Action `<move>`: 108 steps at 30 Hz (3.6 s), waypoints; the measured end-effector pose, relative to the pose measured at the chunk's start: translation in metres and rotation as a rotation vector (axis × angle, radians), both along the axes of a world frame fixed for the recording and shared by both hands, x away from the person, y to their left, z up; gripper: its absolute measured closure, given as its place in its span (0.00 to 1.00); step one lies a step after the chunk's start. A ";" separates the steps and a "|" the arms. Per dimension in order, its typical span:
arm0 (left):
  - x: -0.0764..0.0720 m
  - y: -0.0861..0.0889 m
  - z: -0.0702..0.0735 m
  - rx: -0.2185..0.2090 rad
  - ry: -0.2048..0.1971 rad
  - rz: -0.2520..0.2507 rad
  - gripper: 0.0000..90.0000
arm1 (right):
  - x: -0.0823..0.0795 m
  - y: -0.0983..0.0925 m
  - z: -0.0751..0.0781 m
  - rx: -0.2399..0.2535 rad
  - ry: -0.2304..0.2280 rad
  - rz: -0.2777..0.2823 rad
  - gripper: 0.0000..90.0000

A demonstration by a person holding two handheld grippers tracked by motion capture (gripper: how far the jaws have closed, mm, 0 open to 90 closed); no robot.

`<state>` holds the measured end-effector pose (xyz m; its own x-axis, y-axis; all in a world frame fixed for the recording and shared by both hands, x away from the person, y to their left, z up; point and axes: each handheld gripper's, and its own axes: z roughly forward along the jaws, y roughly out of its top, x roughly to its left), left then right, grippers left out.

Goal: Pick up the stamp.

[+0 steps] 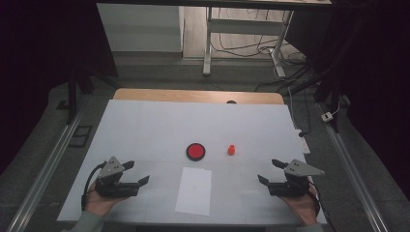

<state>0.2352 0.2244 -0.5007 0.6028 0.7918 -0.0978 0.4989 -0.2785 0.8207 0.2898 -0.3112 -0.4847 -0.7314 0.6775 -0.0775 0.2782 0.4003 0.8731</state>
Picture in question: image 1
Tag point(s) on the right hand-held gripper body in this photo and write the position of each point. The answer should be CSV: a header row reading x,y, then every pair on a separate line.
x,y
290,188

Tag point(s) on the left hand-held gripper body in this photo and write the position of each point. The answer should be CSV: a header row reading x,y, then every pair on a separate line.
x,y
111,188

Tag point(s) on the orange stamp cap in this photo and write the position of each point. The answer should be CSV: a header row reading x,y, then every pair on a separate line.
x,y
231,152

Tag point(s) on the small orange stamp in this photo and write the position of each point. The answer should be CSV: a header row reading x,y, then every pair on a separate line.
x,y
231,147

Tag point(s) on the round red ink pad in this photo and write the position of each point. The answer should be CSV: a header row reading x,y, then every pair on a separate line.
x,y
195,151

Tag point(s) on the person's left hand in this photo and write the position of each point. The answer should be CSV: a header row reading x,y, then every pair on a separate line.
x,y
96,204

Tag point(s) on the person's right hand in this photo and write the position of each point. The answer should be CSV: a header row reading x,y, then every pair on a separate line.
x,y
306,208

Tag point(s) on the white power strip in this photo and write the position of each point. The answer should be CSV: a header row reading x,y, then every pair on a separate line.
x,y
304,145

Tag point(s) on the large white table cover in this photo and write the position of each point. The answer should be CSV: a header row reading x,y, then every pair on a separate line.
x,y
145,129

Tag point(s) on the white paper sheet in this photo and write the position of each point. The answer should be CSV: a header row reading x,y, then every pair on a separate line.
x,y
193,193

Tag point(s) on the black floor socket plate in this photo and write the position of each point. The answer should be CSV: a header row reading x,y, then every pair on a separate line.
x,y
80,136

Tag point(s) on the small white adapter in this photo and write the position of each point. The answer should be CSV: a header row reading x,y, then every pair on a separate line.
x,y
327,116

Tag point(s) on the black metal stand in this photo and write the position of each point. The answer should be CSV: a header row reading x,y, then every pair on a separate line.
x,y
335,96
72,96

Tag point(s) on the white cabinet panel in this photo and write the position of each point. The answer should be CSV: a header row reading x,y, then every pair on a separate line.
x,y
141,29

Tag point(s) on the aluminium rail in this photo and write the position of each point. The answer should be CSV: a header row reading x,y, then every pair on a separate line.
x,y
48,167
354,174

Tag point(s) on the white desk frame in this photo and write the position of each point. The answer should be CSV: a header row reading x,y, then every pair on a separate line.
x,y
245,26

